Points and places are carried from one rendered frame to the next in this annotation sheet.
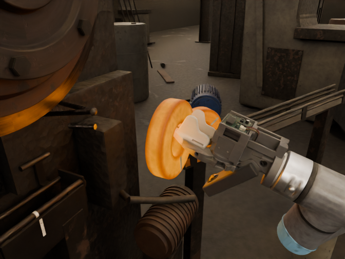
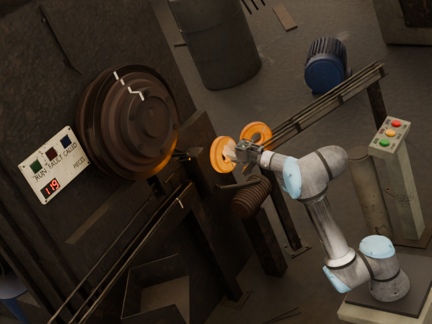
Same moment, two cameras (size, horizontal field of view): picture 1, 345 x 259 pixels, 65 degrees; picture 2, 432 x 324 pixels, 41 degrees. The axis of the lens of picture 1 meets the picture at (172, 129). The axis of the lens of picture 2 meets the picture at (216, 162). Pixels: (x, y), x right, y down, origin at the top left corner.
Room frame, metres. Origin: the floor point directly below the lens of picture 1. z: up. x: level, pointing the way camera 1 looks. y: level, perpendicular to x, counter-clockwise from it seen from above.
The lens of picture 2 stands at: (-1.59, -0.71, 2.01)
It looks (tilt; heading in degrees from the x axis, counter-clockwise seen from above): 29 degrees down; 20
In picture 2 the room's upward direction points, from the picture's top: 24 degrees counter-clockwise
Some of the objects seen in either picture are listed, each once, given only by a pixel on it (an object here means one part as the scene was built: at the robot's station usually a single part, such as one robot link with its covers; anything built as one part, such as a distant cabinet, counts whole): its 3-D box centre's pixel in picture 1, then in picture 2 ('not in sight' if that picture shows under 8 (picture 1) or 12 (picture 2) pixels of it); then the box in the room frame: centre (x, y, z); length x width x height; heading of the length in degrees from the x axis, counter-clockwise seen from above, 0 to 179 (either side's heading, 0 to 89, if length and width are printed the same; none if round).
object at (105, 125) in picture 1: (102, 163); (201, 171); (0.62, 0.19, 0.68); 0.11 x 0.08 x 0.24; 64
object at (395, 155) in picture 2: not in sight; (403, 184); (0.69, -0.68, 0.31); 0.24 x 0.16 x 0.62; 154
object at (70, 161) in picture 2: not in sight; (56, 164); (0.14, 0.52, 1.15); 0.26 x 0.02 x 0.18; 154
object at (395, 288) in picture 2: not in sight; (386, 277); (0.06, -0.55, 0.37); 0.15 x 0.15 x 0.10
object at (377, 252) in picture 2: not in sight; (377, 256); (0.06, -0.54, 0.49); 0.13 x 0.12 x 0.14; 114
